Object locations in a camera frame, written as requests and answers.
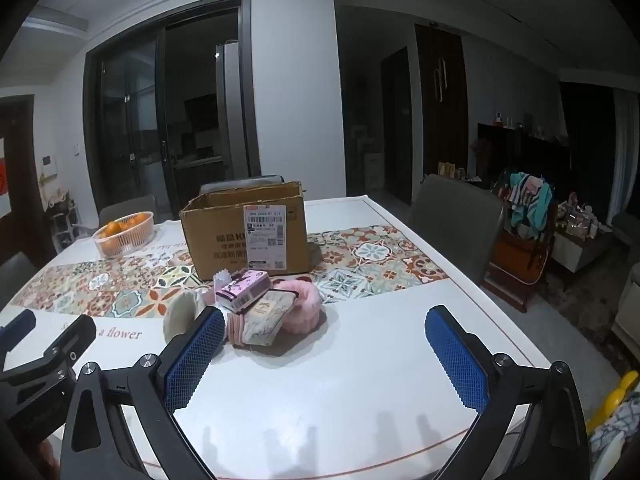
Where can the round cream puff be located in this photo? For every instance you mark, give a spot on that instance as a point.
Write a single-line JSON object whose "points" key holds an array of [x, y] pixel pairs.
{"points": [[182, 312]]}

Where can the wooden high chair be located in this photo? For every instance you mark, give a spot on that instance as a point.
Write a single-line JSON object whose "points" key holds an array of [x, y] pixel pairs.
{"points": [[520, 265]]}

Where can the yellow plastic toy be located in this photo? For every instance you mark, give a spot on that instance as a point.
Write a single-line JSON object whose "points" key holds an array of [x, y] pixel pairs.
{"points": [[615, 400]]}

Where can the white zigzag-edged cloth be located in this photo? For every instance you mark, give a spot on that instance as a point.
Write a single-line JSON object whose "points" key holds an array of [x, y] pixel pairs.
{"points": [[221, 276]]}

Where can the cluttered coffee table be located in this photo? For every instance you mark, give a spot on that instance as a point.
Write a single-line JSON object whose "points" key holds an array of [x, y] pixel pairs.
{"points": [[580, 245]]}

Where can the large grey dining chair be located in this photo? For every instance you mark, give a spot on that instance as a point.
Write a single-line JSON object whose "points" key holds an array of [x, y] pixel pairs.
{"points": [[455, 230]]}

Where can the cardboard box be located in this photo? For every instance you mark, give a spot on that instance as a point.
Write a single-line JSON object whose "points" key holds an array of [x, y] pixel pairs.
{"points": [[220, 240]]}

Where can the wall intercom panel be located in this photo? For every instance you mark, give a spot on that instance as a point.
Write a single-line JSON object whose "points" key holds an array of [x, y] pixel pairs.
{"points": [[49, 161]]}

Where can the floral fabric pouch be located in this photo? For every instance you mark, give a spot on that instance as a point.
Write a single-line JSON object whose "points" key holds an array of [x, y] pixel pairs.
{"points": [[265, 320]]}

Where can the dark wooden cabinet door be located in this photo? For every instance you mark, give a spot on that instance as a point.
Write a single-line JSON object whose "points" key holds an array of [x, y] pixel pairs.
{"points": [[440, 120]]}

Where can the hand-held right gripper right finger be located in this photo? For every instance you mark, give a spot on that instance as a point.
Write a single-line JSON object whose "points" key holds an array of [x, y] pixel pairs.
{"points": [[455, 365]]}

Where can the dark wooden entrance door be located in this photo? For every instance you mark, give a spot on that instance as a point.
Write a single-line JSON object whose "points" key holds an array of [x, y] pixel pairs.
{"points": [[20, 185]]}

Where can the heap of oranges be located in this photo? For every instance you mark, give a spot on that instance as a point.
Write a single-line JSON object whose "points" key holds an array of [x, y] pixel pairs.
{"points": [[120, 227]]}

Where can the dark-framed glass sliding door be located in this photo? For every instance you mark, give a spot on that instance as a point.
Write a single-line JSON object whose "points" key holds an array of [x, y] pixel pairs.
{"points": [[135, 120]]}

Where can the shoe rack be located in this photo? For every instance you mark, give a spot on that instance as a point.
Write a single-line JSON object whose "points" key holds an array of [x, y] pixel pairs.
{"points": [[62, 215]]}

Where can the heap of colourful clothes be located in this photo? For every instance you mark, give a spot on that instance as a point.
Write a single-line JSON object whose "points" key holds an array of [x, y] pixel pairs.
{"points": [[530, 205]]}

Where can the pink knitted cloth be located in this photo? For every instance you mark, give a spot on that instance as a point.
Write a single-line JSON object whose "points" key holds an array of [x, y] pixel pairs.
{"points": [[234, 330]]}

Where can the white curtain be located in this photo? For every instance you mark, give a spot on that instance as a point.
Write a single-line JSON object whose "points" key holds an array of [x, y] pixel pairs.
{"points": [[627, 155]]}

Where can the clear plastic fruit basket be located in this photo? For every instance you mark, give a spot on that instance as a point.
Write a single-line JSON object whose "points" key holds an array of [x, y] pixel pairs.
{"points": [[122, 247]]}

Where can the patterned table runner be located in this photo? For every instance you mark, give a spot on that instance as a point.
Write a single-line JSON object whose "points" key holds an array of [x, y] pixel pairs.
{"points": [[370, 260]]}

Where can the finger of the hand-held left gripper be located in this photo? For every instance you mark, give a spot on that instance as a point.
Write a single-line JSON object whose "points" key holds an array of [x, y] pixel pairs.
{"points": [[75, 340], [17, 327]]}

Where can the dark sideboard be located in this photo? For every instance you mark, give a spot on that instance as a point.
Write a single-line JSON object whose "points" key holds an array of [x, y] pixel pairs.
{"points": [[525, 155]]}

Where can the blue-white patterned cloth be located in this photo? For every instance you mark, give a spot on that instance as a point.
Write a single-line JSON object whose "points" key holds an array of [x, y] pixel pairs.
{"points": [[617, 435]]}

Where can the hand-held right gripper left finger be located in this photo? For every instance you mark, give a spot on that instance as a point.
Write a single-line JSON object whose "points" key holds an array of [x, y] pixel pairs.
{"points": [[195, 357]]}

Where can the pink tissue pack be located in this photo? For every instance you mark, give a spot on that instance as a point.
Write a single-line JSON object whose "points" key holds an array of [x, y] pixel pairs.
{"points": [[242, 290]]}

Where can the pink fluffy scrunchie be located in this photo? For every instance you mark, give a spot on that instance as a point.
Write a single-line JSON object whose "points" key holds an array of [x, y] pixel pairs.
{"points": [[307, 305]]}

